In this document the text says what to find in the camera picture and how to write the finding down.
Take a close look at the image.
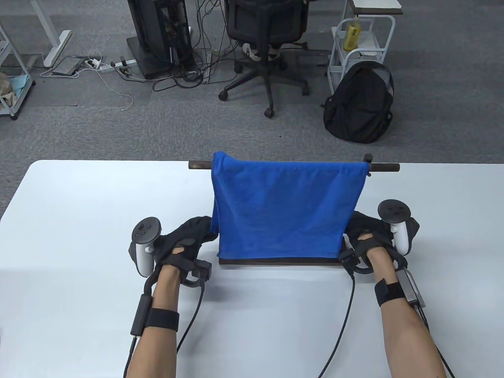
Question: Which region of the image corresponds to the blue rectangular towel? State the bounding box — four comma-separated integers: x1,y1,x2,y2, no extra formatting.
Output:
210,152,371,260

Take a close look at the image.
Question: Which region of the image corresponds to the black right arm strap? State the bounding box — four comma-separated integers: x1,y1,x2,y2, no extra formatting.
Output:
374,279,405,307

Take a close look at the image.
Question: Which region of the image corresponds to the grey right hand controller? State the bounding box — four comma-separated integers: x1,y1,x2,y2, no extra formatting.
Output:
378,200,412,256

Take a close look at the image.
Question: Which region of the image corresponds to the black glove cable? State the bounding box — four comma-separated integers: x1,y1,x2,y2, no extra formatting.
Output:
176,280,205,353
317,274,357,378

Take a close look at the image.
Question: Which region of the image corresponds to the yellow bottle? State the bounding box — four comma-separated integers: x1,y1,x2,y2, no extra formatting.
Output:
343,22,362,52

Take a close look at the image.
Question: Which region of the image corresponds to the white wheeled shelf cart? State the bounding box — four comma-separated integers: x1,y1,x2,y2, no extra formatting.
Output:
0,24,36,120

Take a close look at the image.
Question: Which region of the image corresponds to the white power strip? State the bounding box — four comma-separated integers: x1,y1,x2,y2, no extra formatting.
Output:
98,59,138,72

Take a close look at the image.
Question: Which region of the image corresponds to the white floor cable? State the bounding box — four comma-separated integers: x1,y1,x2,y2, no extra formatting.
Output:
94,71,133,112

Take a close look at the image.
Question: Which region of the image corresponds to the white utility cart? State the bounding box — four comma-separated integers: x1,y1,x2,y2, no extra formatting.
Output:
328,18,396,85

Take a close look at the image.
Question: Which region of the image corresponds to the black left glove cable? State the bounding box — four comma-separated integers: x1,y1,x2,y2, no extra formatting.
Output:
176,280,205,353

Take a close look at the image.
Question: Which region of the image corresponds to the person's right hand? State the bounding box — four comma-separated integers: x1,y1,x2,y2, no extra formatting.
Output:
339,211,420,274

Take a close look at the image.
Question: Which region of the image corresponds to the black backpack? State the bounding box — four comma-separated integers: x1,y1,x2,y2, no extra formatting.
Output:
323,61,394,144

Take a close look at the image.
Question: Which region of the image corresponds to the grey hand controller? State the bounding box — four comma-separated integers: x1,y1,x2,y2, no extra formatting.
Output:
378,200,412,256
129,217,163,277

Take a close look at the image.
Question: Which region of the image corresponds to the person's left hand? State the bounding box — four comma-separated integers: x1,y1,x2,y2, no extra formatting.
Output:
152,216,219,286

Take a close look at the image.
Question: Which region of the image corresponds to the black office chair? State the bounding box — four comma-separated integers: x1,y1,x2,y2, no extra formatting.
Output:
219,0,309,118

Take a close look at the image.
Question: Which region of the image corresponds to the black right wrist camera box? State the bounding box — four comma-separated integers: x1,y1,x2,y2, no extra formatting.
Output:
396,269,426,307

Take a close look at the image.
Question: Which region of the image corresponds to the black left arm strap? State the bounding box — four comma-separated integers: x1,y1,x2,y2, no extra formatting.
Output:
146,308,180,329

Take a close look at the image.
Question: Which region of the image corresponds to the light blue cloth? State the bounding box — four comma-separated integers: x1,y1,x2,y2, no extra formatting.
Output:
8,75,31,95

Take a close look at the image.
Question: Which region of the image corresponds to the person's right forearm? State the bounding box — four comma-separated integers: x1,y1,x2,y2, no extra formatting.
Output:
368,248,447,378

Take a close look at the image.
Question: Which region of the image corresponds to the grey flat floor device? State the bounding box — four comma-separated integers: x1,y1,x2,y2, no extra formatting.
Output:
51,56,85,76

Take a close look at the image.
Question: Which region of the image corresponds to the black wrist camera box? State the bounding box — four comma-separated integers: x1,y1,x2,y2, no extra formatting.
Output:
396,269,426,307
131,295,152,336

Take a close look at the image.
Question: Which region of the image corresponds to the black computer tower stand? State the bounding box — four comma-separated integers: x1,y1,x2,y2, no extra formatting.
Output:
127,0,196,78

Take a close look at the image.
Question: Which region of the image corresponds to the small brown-edged white table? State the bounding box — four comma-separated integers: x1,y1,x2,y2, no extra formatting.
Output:
348,0,404,16

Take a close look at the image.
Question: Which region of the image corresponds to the white desk leg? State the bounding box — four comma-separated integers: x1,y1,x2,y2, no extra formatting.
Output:
30,0,72,67

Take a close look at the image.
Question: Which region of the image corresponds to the white desktop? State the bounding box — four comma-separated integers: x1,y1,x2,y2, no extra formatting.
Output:
0,159,504,378

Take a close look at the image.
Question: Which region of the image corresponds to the white black shoe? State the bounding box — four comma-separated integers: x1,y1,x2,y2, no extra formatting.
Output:
242,43,282,61

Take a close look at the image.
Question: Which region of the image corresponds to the beige bag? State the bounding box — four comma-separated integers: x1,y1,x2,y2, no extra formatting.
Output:
0,73,14,107

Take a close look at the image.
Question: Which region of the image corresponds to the grey left hand controller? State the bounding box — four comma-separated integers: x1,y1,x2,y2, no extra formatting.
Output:
129,217,163,277

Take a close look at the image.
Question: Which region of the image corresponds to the black cable bundle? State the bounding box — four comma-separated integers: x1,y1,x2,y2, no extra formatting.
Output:
152,0,221,93

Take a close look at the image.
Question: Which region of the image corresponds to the dark wooden desktop rack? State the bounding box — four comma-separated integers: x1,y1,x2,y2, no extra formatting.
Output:
188,154,400,266

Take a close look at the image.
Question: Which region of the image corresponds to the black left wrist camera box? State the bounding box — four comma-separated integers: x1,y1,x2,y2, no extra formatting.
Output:
131,295,152,336

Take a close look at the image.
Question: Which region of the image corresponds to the person's left forearm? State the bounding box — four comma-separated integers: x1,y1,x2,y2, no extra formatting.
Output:
125,266,185,378

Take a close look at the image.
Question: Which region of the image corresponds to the black right glove cable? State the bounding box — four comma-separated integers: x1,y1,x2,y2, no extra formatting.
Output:
317,274,357,378

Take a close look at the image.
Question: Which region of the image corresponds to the black arm strap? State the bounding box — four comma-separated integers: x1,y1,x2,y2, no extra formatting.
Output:
374,279,405,307
146,308,180,329

